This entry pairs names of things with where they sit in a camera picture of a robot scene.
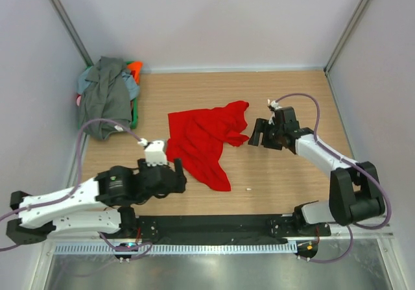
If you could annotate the orange garment in basket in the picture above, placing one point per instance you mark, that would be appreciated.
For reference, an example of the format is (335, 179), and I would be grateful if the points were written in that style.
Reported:
(135, 69)

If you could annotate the grey t-shirt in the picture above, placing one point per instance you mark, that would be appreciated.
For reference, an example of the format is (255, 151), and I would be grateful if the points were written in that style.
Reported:
(103, 102)

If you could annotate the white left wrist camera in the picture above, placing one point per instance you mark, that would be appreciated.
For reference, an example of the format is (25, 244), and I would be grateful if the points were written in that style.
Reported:
(155, 154)

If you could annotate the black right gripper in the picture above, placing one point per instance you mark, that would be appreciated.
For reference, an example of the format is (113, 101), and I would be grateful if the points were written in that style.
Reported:
(262, 125)

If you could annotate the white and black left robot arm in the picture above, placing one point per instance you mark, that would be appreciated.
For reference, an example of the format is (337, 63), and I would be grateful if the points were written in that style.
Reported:
(101, 204)

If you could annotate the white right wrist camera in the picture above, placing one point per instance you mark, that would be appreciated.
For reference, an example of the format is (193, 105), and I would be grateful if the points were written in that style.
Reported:
(273, 105)

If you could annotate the white slotted cable duct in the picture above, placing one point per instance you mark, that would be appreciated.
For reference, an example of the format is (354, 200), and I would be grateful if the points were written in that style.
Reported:
(104, 249)

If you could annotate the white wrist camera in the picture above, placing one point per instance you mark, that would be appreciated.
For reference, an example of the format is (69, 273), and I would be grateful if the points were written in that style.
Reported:
(155, 154)
(273, 105)

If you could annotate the red t-shirt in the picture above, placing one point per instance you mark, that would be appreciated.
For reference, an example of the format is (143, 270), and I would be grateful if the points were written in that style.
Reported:
(197, 138)

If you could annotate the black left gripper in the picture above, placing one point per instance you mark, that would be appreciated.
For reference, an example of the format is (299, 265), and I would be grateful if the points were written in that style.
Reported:
(181, 187)

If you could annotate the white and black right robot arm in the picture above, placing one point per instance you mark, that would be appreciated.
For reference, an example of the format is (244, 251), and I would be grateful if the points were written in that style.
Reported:
(354, 194)

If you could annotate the green plastic basket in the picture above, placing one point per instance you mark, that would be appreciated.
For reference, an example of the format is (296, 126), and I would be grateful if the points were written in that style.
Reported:
(135, 111)

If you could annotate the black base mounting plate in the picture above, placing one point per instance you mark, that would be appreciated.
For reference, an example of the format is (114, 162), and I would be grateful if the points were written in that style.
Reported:
(219, 230)

